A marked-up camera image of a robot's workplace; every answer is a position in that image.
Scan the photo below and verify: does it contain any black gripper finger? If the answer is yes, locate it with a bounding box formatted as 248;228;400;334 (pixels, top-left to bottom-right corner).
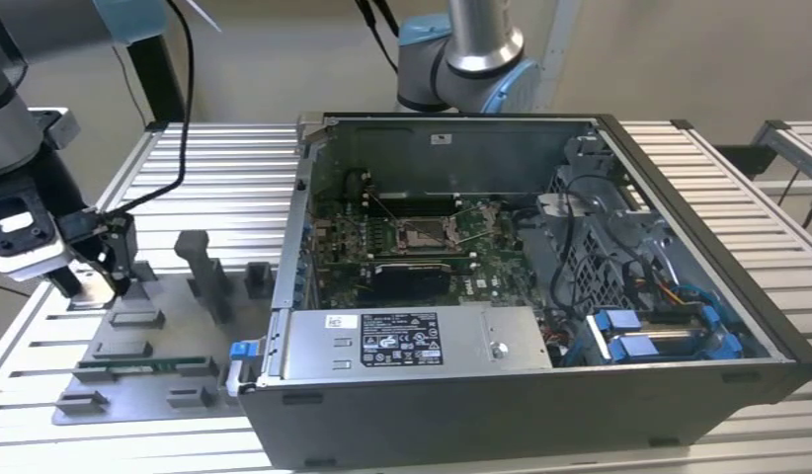
96;211;140;297
47;266;83;301

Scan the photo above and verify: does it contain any silver CPU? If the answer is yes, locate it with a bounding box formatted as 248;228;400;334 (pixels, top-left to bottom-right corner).
79;272;116;303

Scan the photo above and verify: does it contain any black RAM slot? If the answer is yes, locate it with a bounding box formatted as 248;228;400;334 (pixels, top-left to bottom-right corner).
371;249;476;262
371;193;463;207

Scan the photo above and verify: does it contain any CPU socket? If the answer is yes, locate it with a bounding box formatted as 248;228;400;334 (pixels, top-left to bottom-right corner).
395;216;457;251

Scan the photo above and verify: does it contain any grey parts rack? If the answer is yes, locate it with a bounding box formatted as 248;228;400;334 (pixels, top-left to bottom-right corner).
50;230;274;427

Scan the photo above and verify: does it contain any green RAM stick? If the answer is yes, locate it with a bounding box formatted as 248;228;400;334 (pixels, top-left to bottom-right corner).
77;355;206;372

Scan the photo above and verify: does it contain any silver power supply unit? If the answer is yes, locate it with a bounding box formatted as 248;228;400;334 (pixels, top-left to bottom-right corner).
276;306;556;382

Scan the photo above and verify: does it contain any metal locking lever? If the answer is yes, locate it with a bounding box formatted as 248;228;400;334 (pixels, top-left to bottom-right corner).
456;213;497;244
369;191;399;222

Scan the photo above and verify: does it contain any black graphics card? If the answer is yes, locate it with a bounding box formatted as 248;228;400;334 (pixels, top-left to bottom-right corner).
368;261;455;305

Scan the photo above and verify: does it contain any green motherboard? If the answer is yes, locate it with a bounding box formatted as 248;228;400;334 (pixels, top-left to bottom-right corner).
309;190;546;310

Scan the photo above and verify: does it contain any black PC case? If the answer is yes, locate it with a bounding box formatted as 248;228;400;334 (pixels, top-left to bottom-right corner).
237;112;812;470

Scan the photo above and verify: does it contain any perforated metal disk bay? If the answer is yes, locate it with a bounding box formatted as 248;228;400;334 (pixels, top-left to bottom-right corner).
516;165;670;317

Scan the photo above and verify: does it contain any blue disk carrier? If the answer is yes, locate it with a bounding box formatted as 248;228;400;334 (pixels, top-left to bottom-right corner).
606;335;660;364
592;308;644;335

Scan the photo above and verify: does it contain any aluminium slat side table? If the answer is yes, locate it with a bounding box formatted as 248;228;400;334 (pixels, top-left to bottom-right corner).
751;119;812;194

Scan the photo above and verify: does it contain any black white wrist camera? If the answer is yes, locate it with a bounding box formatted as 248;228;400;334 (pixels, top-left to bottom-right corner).
0;185;67;283

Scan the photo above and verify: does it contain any black upright post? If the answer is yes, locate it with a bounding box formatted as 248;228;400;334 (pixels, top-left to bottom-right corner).
126;37;186;130

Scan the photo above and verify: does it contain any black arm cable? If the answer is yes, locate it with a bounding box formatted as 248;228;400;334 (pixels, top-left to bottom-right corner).
94;0;196;216

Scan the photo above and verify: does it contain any black cable bundle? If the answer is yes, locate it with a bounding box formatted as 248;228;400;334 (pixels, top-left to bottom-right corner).
352;0;401;75

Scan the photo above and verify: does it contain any black wire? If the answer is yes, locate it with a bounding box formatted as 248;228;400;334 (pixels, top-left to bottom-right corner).
550;175;663;307

